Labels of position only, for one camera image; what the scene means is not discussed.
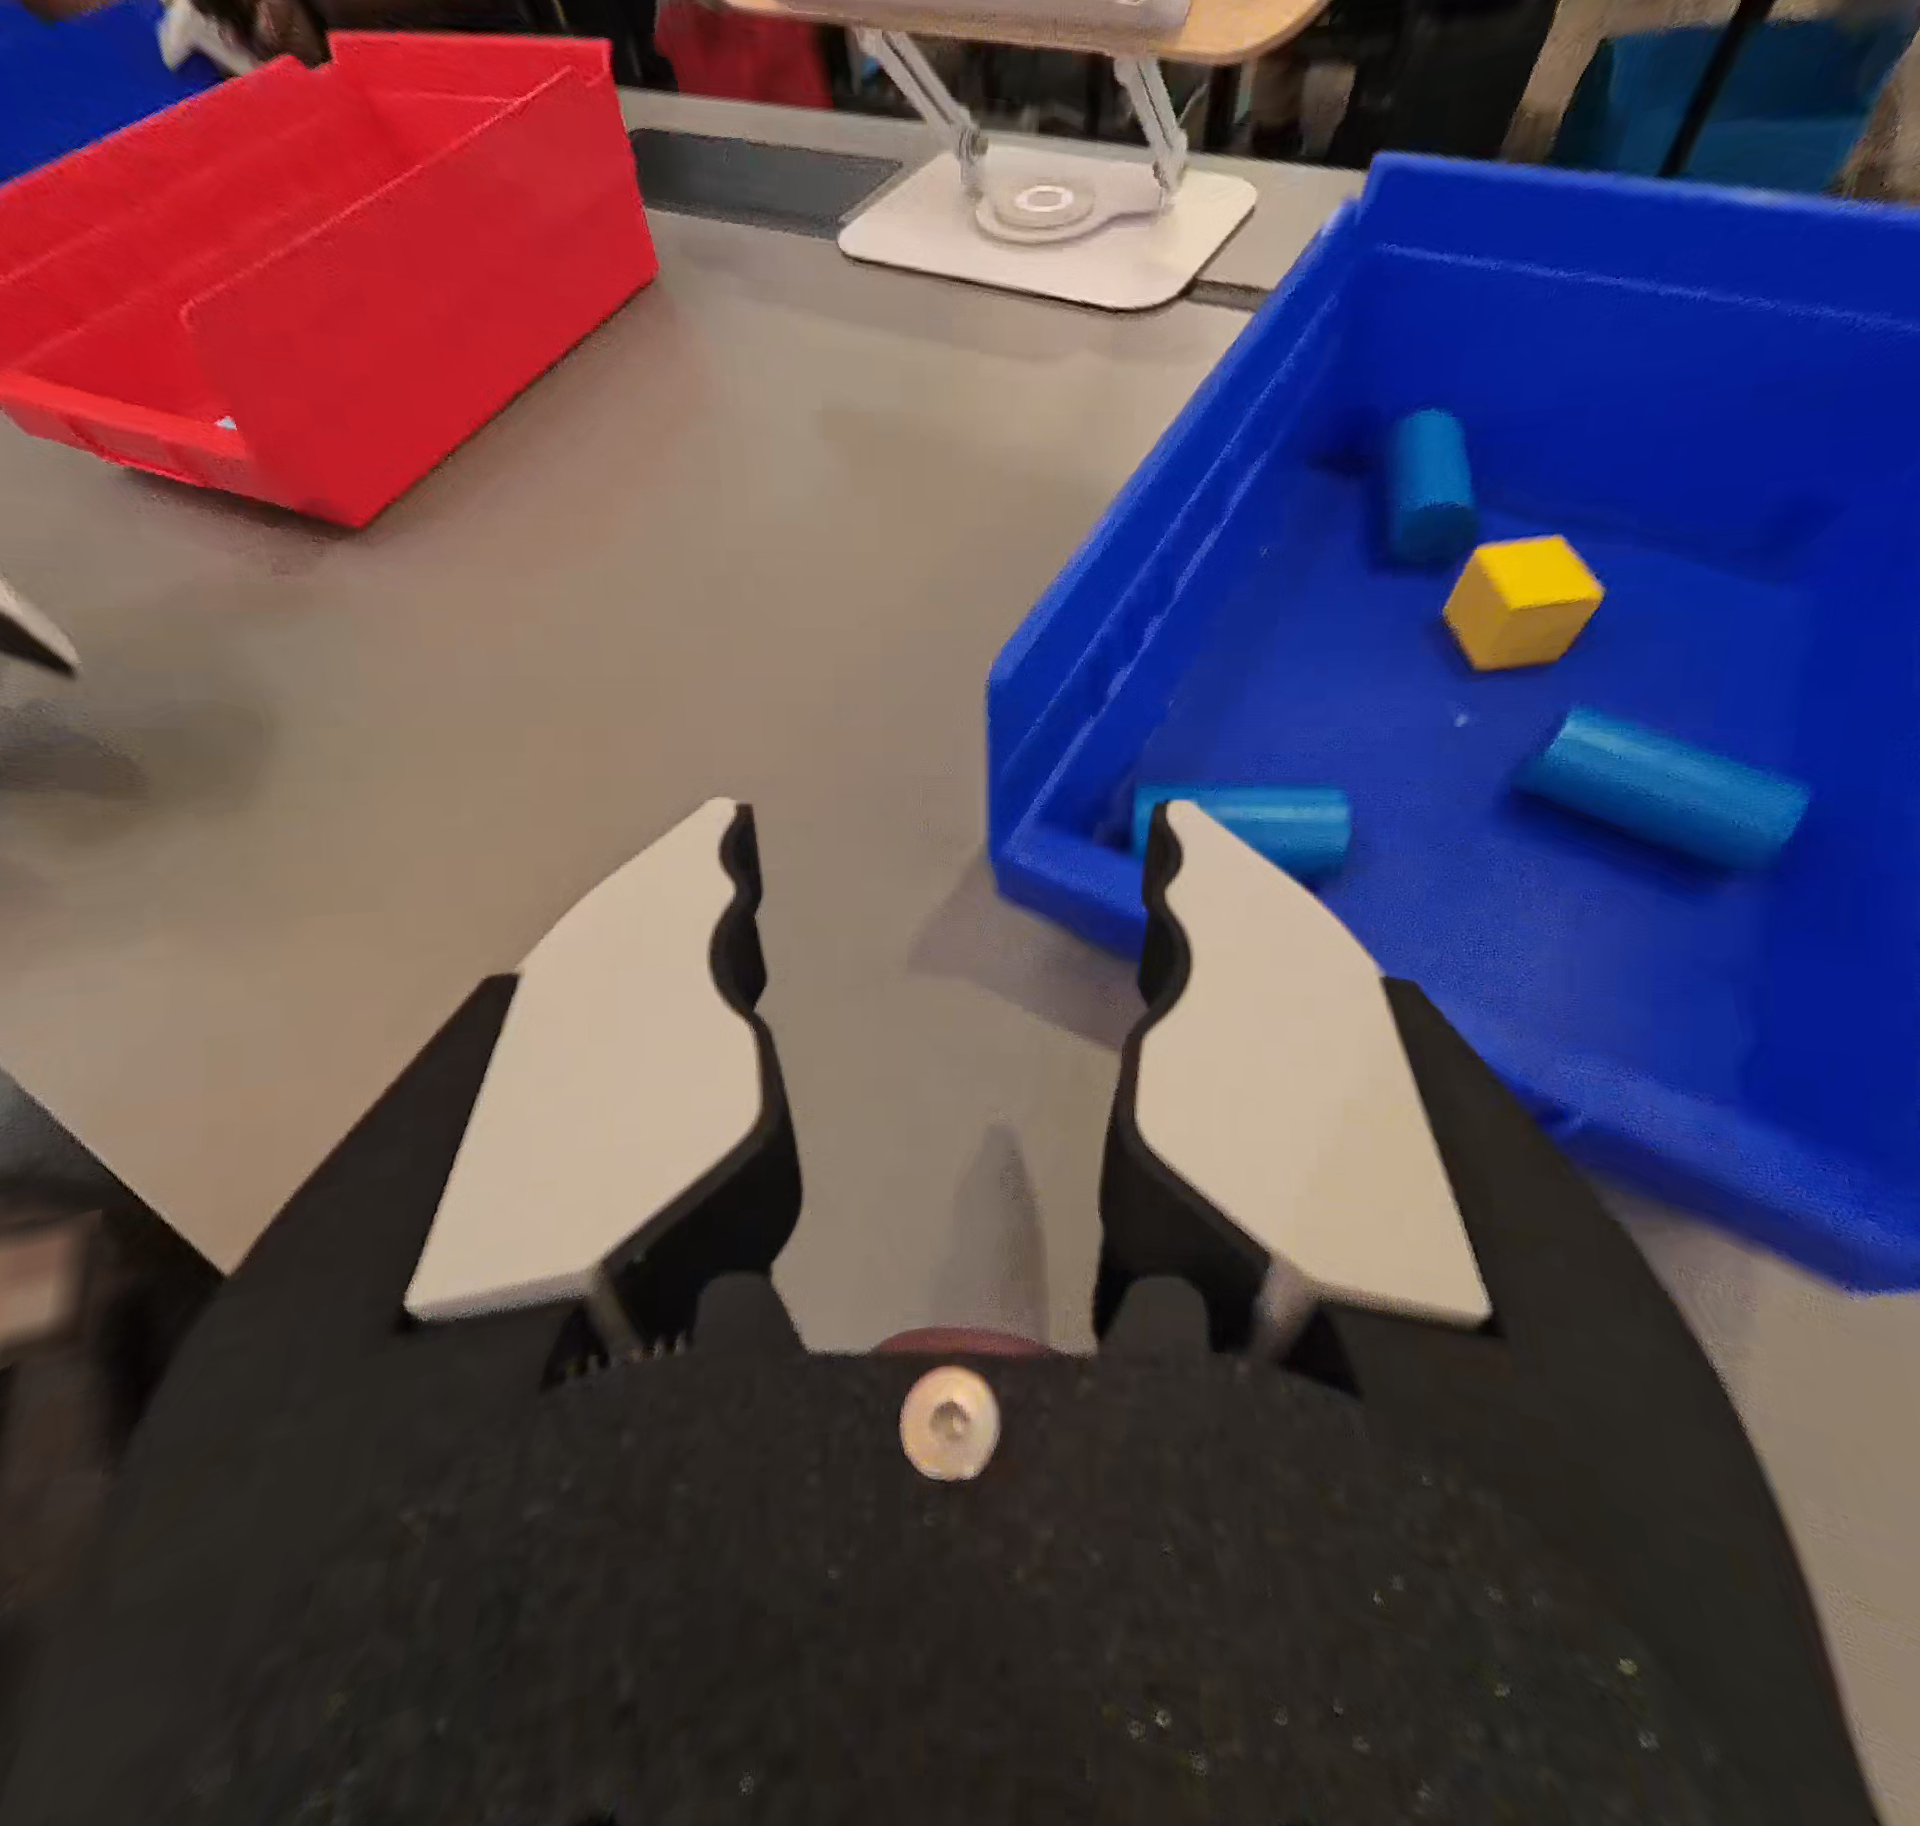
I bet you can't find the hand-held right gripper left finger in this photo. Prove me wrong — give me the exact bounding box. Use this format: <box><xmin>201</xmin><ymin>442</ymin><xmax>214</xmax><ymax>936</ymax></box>
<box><xmin>406</xmin><ymin>801</ymin><xmax>803</xmax><ymax>1326</ymax></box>

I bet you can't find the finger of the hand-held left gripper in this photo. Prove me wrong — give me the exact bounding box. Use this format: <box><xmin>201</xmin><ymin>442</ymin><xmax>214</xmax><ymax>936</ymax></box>
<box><xmin>0</xmin><ymin>579</ymin><xmax>80</xmax><ymax>675</ymax></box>

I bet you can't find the blue plastic bin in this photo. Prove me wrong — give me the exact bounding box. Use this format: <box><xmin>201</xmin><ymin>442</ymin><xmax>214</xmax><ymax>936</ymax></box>
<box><xmin>988</xmin><ymin>151</ymin><xmax>1920</xmax><ymax>1295</ymax></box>

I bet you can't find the blue wooden cylinder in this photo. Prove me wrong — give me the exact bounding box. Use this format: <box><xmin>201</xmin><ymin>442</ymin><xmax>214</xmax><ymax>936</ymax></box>
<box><xmin>1381</xmin><ymin>408</ymin><xmax>1481</xmax><ymax>570</ymax></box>
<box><xmin>1514</xmin><ymin>707</ymin><xmax>1815</xmax><ymax>875</ymax></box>
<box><xmin>1129</xmin><ymin>787</ymin><xmax>1354</xmax><ymax>884</ymax></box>

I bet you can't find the red plastic bin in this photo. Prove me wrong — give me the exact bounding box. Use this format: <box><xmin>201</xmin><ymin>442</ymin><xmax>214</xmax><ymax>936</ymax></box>
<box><xmin>0</xmin><ymin>30</ymin><xmax>663</xmax><ymax>531</ymax></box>

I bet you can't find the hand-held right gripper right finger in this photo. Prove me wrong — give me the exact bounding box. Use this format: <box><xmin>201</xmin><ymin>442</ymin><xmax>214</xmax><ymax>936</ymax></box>
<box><xmin>1096</xmin><ymin>801</ymin><xmax>1496</xmax><ymax>1336</ymax></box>

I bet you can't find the red bag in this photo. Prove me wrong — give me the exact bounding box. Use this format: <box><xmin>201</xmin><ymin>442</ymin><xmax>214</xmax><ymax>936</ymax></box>
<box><xmin>660</xmin><ymin>0</ymin><xmax>836</xmax><ymax>112</ymax></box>

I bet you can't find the yellow wooden block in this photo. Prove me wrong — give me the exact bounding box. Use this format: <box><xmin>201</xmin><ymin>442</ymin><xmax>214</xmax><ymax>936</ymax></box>
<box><xmin>1445</xmin><ymin>534</ymin><xmax>1608</xmax><ymax>673</ymax></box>

